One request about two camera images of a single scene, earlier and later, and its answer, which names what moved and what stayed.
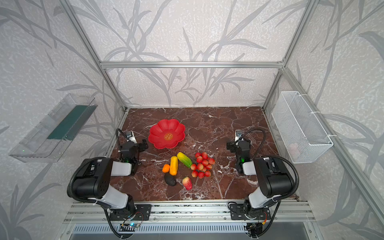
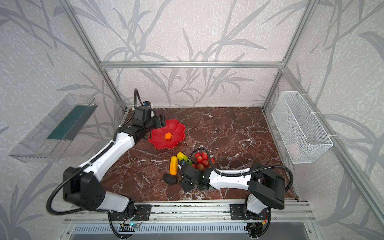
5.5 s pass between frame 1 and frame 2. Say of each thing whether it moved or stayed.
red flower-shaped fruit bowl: stayed
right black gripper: moved
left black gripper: moved
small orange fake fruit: moved
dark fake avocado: stayed
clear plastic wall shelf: stayed
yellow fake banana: stayed
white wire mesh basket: stayed
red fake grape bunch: stayed
